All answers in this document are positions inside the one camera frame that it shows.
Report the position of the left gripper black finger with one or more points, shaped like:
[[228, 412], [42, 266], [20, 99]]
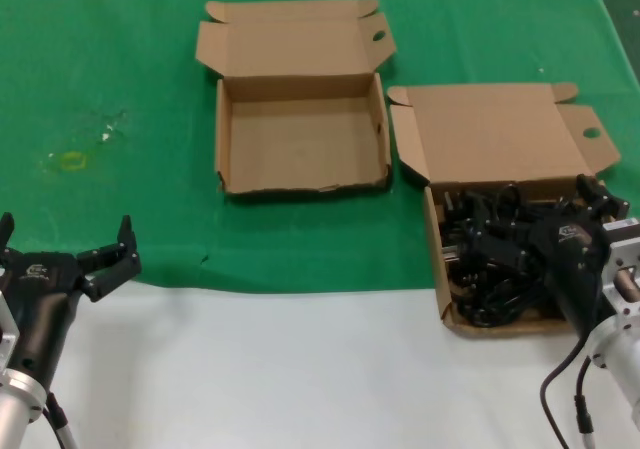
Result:
[[5, 229], [112, 266]]

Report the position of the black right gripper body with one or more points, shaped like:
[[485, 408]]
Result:
[[570, 264]]

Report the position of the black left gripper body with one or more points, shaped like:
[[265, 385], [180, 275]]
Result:
[[40, 309]]

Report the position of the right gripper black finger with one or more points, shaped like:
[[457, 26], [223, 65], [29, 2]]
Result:
[[505, 251], [600, 201]]

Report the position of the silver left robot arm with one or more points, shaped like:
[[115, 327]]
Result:
[[15, 404]]

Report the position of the open brown cardboard box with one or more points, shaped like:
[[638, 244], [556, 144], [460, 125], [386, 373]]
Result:
[[300, 139], [490, 134]]

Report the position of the green table cloth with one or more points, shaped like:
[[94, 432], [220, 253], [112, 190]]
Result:
[[125, 69]]

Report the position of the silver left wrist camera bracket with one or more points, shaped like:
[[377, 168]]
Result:
[[7, 334]]

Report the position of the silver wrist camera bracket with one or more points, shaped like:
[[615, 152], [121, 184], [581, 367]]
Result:
[[7, 334], [622, 249]]

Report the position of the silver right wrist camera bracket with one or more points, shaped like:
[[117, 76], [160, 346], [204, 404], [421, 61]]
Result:
[[622, 249]]

